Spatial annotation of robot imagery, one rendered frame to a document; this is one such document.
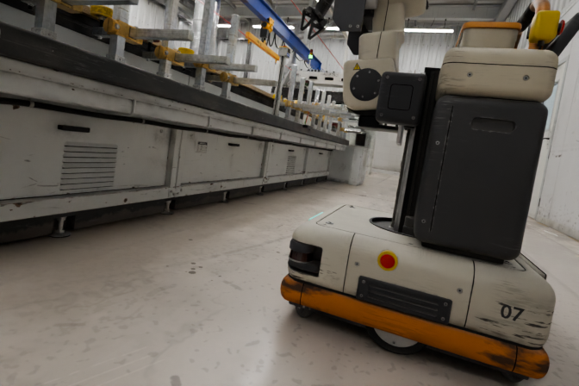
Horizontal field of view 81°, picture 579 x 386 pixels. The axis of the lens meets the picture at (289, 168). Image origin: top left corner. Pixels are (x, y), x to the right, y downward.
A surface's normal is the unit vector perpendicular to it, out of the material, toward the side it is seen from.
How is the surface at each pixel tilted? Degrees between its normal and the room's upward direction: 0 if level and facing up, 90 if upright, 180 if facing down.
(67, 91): 90
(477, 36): 92
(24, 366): 0
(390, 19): 90
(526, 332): 90
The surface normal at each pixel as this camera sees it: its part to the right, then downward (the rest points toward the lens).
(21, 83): 0.93, 0.16
